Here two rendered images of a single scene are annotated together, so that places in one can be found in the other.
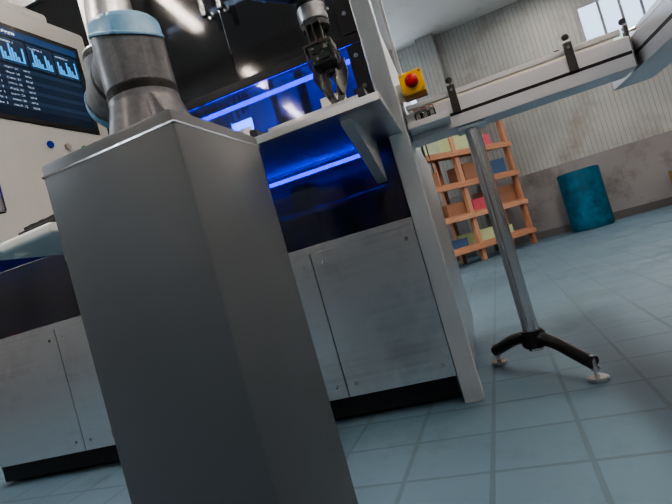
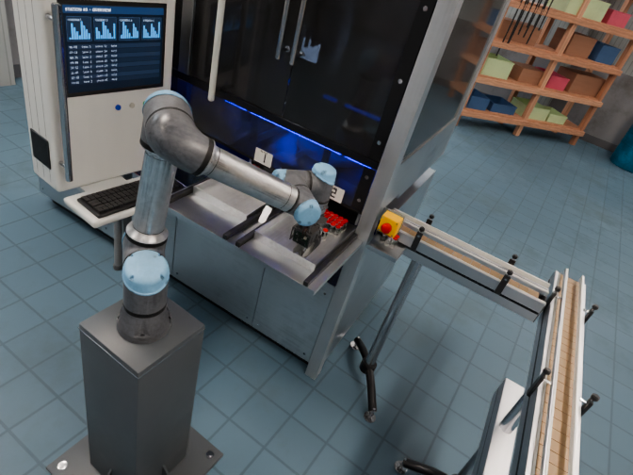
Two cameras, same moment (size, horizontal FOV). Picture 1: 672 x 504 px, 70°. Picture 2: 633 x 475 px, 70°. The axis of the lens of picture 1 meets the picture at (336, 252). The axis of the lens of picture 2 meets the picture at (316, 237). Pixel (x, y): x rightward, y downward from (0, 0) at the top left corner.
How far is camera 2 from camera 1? 1.36 m
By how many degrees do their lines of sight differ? 36
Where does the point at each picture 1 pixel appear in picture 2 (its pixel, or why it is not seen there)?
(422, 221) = (339, 294)
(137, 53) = (143, 303)
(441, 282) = (329, 326)
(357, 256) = not seen: hidden behind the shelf
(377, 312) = (287, 308)
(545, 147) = not seen: outside the picture
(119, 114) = (123, 322)
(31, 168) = (98, 130)
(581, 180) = not seen: outside the picture
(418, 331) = (302, 333)
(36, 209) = (95, 160)
